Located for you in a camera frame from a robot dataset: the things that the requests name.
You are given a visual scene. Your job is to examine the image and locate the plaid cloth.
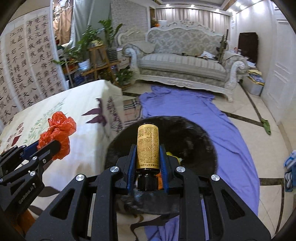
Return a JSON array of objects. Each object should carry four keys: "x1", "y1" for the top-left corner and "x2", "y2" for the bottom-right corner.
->
[{"x1": 123, "y1": 97, "x2": 142, "y2": 128}]

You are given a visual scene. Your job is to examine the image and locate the orange plastic bag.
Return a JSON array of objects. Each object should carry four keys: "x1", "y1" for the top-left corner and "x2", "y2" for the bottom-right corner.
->
[{"x1": 156, "y1": 172, "x2": 164, "y2": 190}]

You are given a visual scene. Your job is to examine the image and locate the gold bottle black cap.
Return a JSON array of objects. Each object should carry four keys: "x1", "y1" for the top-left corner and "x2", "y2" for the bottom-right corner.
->
[{"x1": 136, "y1": 123, "x2": 160, "y2": 191}]

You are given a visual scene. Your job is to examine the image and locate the wooden plant stand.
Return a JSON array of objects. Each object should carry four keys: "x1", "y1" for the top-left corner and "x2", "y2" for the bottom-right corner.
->
[{"x1": 81, "y1": 45, "x2": 120, "y2": 83}]

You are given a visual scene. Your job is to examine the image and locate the toy rifle on sofa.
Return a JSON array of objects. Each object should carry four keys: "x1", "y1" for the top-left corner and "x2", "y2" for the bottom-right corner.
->
[{"x1": 217, "y1": 29, "x2": 229, "y2": 63}]

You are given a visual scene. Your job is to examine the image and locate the floral tablecloth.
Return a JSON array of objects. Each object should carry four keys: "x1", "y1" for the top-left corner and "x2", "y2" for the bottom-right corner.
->
[{"x1": 1, "y1": 80, "x2": 124, "y2": 240}]

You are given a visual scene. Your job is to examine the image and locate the calligraphy screen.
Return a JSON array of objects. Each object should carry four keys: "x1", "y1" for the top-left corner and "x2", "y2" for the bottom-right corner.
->
[{"x1": 1, "y1": 7, "x2": 69, "y2": 128}]

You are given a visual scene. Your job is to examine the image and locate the tall green plant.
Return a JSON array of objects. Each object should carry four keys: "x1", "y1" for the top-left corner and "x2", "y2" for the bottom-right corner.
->
[{"x1": 99, "y1": 18, "x2": 123, "y2": 62}]

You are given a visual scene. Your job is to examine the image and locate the black cabinet by wall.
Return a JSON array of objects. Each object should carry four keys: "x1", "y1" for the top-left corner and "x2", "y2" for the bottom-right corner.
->
[{"x1": 238, "y1": 32, "x2": 259, "y2": 63}]

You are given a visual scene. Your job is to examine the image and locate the blue white slippers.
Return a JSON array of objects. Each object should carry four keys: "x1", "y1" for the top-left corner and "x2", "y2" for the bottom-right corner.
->
[{"x1": 283, "y1": 150, "x2": 296, "y2": 192}]

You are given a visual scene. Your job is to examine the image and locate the yellow foam fruit net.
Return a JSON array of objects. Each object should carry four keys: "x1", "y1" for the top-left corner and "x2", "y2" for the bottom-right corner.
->
[{"x1": 166, "y1": 152, "x2": 182, "y2": 164}]

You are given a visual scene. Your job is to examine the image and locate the green rag on floor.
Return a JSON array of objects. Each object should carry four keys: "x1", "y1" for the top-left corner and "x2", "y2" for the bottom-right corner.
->
[{"x1": 260, "y1": 118, "x2": 271, "y2": 136}]

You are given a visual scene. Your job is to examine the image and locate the ornate grey white sofa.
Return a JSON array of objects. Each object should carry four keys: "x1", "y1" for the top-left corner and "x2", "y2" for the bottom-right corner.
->
[{"x1": 117, "y1": 21, "x2": 249, "y2": 101}]

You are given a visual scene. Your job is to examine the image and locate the plant in white pot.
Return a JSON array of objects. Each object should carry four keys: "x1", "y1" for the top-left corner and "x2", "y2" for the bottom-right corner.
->
[{"x1": 51, "y1": 25, "x2": 103, "y2": 72}]

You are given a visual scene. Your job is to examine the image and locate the grey storage box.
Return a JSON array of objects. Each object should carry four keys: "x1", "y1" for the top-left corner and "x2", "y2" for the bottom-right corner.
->
[{"x1": 242, "y1": 69, "x2": 265, "y2": 96}]

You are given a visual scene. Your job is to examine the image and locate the purple cloth on floor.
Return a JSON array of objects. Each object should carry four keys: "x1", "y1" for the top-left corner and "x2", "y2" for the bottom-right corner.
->
[{"x1": 138, "y1": 84, "x2": 261, "y2": 241}]

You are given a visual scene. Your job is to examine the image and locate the black trash bag bin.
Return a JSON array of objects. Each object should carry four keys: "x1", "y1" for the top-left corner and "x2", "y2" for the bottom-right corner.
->
[{"x1": 104, "y1": 116, "x2": 218, "y2": 215}]

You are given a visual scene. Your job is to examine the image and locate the bright red plastic bag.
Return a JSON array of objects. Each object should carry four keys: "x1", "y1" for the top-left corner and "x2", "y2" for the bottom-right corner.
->
[{"x1": 37, "y1": 111, "x2": 76, "y2": 161}]

